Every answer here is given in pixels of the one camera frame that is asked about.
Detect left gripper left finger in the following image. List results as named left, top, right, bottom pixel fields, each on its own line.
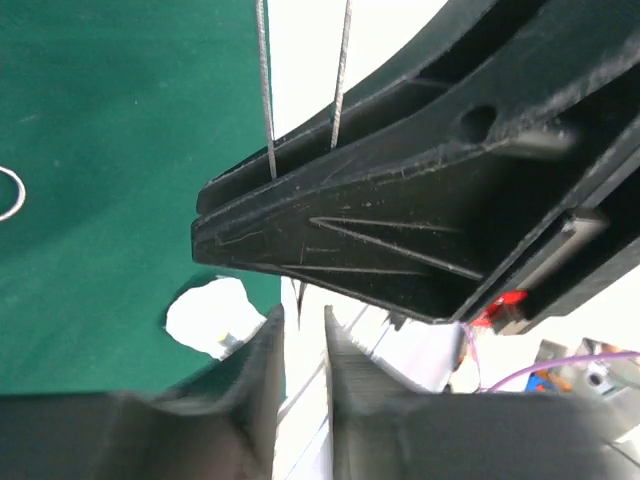
left=1, top=305, right=284, bottom=479

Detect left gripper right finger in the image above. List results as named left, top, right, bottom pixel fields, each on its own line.
left=324, top=308, right=635, bottom=480

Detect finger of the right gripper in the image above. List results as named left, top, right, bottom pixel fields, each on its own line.
left=196, top=1, right=639, bottom=215
left=192, top=59, right=639, bottom=323

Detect thin steel tweezers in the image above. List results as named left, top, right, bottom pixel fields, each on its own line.
left=255, top=0, right=352, bottom=179

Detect clear plastic blister pack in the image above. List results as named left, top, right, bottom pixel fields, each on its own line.
left=164, top=277, right=266, bottom=361

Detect green surgical cloth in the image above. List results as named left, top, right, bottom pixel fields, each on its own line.
left=1, top=1, right=264, bottom=394

